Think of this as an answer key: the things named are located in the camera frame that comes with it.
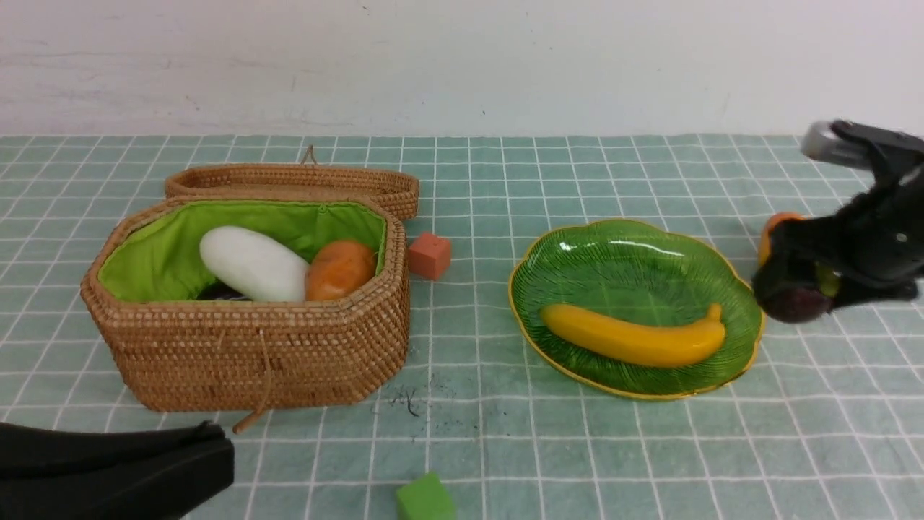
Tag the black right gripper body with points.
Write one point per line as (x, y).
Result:
(886, 244)

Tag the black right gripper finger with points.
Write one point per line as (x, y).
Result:
(852, 293)
(819, 240)

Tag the orange yellow plastic mango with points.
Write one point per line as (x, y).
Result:
(765, 246)

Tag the dark purple plastic mangosteen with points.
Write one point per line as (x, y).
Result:
(796, 293)

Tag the yellow plastic banana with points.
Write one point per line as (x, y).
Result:
(643, 345)

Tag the orange brown plastic potato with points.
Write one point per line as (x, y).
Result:
(338, 269)

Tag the white plastic radish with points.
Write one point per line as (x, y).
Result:
(255, 265)

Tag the purple plastic eggplant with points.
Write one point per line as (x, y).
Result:
(220, 291)

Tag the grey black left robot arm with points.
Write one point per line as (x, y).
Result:
(154, 474)

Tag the green checked tablecloth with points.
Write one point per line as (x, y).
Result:
(826, 425)

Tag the green glass leaf plate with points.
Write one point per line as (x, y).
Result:
(638, 273)

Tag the orange foam cube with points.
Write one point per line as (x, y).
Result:
(429, 256)

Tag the green foam cube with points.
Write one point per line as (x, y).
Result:
(425, 498)

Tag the woven rattan basket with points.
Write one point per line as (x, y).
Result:
(209, 355)

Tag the green fabric basket liner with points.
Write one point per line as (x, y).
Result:
(161, 261)

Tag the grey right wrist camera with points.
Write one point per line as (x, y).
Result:
(821, 144)

